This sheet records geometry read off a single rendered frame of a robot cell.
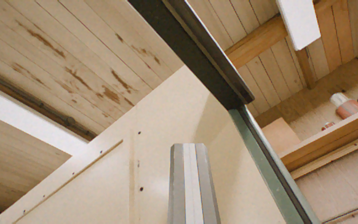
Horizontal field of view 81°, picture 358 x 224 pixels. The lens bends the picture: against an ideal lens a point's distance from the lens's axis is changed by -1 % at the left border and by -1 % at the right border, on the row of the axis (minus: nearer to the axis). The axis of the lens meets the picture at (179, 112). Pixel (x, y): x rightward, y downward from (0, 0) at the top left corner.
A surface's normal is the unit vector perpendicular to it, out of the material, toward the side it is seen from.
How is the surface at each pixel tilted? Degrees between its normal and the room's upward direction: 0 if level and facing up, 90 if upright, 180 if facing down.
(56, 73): 179
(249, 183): 90
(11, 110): 180
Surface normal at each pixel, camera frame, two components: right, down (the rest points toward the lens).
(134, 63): 0.15, 0.65
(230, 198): -0.62, -0.53
